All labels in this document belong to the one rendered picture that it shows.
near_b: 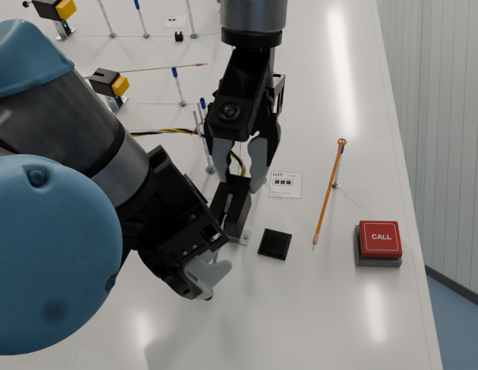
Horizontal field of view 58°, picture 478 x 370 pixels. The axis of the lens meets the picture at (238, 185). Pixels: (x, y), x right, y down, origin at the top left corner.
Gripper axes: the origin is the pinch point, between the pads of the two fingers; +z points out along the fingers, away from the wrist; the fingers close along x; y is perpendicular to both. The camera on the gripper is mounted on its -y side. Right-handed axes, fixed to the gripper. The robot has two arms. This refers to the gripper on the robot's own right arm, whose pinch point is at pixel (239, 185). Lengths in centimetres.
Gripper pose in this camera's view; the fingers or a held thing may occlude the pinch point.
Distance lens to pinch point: 58.5
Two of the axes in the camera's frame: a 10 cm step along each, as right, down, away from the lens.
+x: -9.5, -2.0, 2.4
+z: -0.4, 8.5, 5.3
